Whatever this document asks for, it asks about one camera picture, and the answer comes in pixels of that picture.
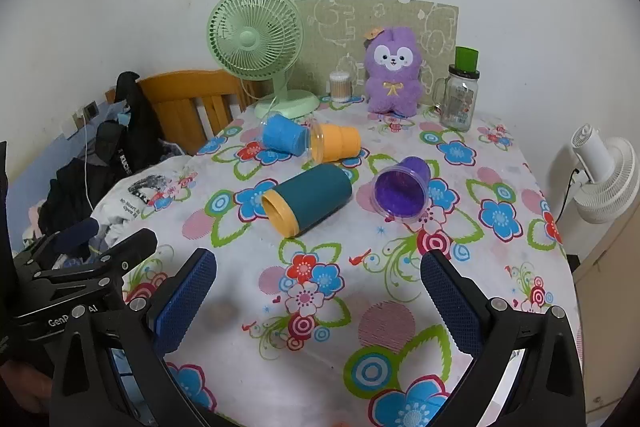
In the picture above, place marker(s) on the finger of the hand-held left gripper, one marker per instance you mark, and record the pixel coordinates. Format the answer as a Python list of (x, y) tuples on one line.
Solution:
[(75, 231), (127, 249)]

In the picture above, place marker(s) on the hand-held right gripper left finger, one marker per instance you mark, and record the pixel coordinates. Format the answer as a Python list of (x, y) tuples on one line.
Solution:
[(182, 307)]

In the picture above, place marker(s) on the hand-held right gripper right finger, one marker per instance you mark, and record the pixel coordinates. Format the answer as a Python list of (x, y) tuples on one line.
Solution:
[(452, 307)]

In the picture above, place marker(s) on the purple cup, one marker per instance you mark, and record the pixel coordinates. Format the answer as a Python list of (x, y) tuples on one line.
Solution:
[(400, 194)]

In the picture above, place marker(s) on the teal cup with yellow rim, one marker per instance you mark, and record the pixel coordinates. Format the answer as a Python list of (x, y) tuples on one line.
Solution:
[(315, 197)]

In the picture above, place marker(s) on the blue cup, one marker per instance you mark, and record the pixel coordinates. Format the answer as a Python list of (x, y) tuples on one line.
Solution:
[(282, 134)]

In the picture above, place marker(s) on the orange cup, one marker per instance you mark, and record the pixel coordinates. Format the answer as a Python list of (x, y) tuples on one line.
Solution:
[(340, 142)]

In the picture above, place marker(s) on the person's left hand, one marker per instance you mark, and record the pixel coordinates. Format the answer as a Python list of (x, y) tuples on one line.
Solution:
[(22, 387)]

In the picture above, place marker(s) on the white printed shirt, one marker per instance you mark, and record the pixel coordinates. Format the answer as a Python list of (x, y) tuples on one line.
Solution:
[(135, 197)]

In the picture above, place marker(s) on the floral tablecloth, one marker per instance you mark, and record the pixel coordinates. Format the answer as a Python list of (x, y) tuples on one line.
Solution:
[(380, 272)]

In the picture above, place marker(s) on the pile of dark clothes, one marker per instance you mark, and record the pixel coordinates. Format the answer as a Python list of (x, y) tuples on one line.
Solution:
[(125, 147)]

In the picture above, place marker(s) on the wooden cabinet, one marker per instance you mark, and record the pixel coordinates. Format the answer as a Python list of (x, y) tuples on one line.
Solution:
[(607, 307)]

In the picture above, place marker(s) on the wooden chair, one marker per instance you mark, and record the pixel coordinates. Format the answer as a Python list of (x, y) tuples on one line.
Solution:
[(185, 102)]

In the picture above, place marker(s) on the white fan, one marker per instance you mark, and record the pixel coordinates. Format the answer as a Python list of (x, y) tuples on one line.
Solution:
[(602, 177)]

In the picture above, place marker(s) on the glass jar with green lid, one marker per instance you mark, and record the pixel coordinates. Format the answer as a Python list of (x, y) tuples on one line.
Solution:
[(459, 102)]

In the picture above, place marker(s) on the purple plush toy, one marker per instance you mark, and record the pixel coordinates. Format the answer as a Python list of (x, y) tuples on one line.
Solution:
[(392, 77)]

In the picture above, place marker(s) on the green desk fan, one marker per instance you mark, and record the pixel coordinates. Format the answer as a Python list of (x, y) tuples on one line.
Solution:
[(252, 37)]

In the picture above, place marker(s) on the cotton swab container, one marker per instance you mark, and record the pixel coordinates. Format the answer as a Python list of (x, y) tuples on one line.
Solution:
[(341, 87)]

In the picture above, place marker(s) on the elephant print cardboard panel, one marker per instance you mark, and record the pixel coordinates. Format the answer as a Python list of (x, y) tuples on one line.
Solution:
[(330, 32)]

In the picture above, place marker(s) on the wall socket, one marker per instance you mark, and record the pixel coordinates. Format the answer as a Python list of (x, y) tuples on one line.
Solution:
[(86, 113)]

